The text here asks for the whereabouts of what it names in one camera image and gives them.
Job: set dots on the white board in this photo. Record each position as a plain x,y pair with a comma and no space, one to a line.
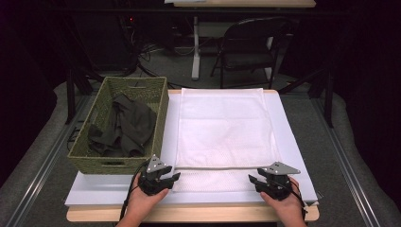
290,142

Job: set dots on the light wooden table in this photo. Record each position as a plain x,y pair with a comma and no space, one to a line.
220,214

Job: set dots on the dark green garment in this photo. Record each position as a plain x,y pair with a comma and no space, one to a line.
132,126

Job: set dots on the person's right hand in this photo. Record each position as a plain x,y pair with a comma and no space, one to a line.
288,209

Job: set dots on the green woven basket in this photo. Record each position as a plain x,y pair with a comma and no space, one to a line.
126,164

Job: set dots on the white mesh laundry bag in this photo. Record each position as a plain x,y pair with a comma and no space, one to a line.
223,132

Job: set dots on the white-legged wooden desk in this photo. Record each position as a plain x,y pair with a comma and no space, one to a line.
246,3

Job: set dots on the aluminium rail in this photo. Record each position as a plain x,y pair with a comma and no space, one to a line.
52,157
346,160

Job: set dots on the black folding chair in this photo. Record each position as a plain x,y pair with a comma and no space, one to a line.
246,47

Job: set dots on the black metal stand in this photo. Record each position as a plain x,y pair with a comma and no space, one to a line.
71,94
329,101

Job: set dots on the person's left hand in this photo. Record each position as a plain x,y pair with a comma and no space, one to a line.
142,205

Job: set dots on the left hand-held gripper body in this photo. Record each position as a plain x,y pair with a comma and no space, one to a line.
154,183

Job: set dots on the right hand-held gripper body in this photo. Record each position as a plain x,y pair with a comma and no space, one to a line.
277,186

